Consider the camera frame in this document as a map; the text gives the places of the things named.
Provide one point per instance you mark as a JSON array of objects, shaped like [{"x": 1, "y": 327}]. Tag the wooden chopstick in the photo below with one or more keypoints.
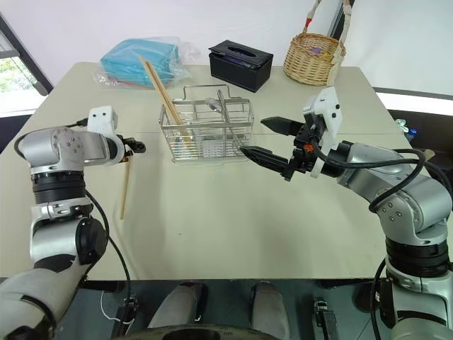
[
  {"x": 169, "y": 96},
  {"x": 166, "y": 102},
  {"x": 125, "y": 191}
]

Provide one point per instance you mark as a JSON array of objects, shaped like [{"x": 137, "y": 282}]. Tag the purple item in wicker basket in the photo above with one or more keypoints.
[{"x": 316, "y": 51}]

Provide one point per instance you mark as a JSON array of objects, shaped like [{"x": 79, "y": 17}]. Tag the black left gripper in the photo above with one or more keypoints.
[{"x": 136, "y": 146}]

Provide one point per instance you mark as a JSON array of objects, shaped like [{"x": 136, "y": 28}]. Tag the blue bottle cap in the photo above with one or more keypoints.
[{"x": 412, "y": 132}]

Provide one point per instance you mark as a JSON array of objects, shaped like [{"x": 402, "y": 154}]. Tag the black tissue box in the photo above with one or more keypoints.
[{"x": 240, "y": 67}]

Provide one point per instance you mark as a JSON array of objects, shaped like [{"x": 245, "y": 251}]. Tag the teal cloth in plastic bag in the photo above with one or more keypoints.
[{"x": 141, "y": 60}]

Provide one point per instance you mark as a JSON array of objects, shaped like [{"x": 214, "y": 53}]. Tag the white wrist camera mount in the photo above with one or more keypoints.
[
  {"x": 102, "y": 120},
  {"x": 331, "y": 110}
]

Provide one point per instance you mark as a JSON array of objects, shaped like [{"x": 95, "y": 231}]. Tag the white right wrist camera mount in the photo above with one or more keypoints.
[{"x": 331, "y": 110}]

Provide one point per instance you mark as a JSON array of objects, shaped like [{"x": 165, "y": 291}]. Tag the metal spoon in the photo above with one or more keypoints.
[{"x": 214, "y": 104}]

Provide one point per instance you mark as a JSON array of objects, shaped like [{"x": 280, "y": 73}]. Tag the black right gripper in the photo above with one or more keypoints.
[{"x": 305, "y": 148}]

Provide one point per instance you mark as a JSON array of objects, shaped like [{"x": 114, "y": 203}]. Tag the black floor stand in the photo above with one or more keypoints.
[
  {"x": 325, "y": 318},
  {"x": 125, "y": 317}
]

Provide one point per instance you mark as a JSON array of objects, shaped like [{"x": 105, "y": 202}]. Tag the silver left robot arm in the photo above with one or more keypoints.
[{"x": 67, "y": 145}]

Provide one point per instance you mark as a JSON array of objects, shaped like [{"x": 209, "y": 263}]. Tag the dark window frame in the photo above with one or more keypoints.
[{"x": 24, "y": 56}]

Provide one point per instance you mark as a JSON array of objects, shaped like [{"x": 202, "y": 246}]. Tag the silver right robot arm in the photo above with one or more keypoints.
[{"x": 407, "y": 187}]

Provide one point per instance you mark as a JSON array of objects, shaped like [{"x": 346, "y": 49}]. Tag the grey rounded foot shape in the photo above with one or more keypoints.
[
  {"x": 180, "y": 304},
  {"x": 269, "y": 308}
]

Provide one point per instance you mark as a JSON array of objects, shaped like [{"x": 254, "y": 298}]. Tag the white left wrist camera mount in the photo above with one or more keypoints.
[{"x": 102, "y": 120}]

